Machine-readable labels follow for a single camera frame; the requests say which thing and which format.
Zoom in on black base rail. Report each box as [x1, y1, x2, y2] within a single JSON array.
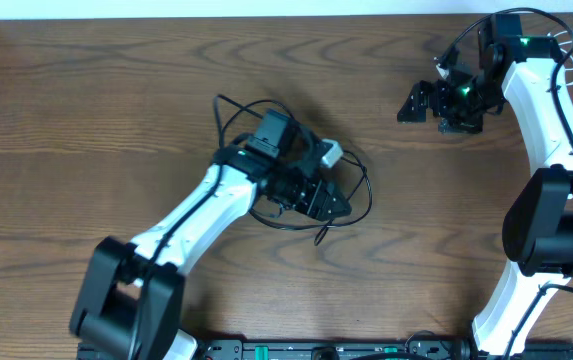
[[76, 339, 573, 360]]

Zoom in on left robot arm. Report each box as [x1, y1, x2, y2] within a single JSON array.
[[69, 110, 352, 359]]

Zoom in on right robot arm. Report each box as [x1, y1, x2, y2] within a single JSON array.
[[397, 8, 573, 359]]

